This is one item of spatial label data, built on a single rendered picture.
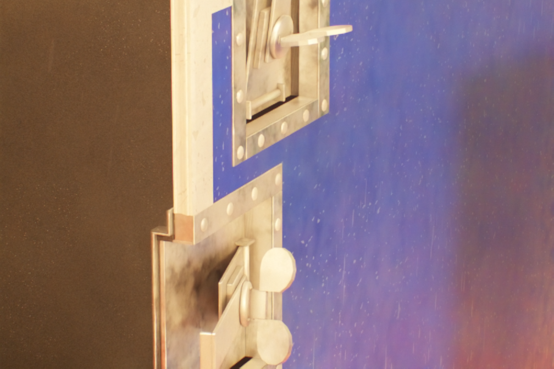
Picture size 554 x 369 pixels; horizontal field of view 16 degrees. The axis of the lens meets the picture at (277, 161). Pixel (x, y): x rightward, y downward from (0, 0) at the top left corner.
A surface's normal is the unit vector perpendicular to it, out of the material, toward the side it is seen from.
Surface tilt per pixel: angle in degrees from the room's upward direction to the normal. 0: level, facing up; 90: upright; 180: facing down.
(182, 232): 90
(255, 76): 98
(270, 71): 98
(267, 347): 75
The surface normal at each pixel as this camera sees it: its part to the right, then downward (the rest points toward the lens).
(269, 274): -0.68, -0.07
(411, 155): 0.91, 0.11
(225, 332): 0.99, 0.04
